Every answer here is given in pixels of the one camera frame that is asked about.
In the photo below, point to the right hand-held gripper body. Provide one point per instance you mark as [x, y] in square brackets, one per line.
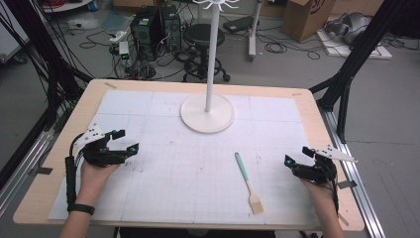
[313, 172]

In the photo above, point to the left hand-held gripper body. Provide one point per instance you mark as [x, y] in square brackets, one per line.
[99, 155]

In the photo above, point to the person's right hand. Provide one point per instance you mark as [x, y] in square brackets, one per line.
[318, 191]

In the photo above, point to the person's left hand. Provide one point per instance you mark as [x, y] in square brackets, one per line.
[95, 180]

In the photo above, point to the black tape strip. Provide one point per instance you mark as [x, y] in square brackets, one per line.
[41, 171]
[346, 184]

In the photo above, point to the light wooden table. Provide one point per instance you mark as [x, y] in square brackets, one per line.
[79, 109]

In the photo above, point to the black wristband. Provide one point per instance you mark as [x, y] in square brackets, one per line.
[82, 209]

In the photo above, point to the white grid mat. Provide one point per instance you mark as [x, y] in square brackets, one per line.
[185, 172]

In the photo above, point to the small white electronic box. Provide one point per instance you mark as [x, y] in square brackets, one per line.
[124, 51]

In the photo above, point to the white pole stand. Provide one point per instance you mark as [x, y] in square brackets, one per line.
[208, 114]

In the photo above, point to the white power strip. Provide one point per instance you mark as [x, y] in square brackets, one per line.
[119, 35]

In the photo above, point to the black computer tower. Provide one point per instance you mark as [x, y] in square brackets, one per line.
[171, 26]
[145, 33]

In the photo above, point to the white floor board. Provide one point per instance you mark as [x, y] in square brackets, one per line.
[363, 51]

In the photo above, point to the black round stool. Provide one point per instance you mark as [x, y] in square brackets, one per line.
[203, 36]

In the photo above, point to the white floor stand leg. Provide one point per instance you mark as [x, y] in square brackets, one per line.
[253, 33]

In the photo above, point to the brown cardboard box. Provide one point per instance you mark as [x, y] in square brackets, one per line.
[305, 20]

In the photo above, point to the grey rounded device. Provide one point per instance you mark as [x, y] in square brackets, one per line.
[353, 26]

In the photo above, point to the white round table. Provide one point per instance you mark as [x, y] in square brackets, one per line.
[66, 5]

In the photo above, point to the black flat laptop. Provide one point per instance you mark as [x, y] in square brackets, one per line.
[238, 23]

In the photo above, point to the aluminium rail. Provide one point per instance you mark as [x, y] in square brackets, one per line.
[23, 165]
[353, 172]

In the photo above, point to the black metal frame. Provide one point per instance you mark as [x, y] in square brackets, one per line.
[46, 49]
[360, 53]

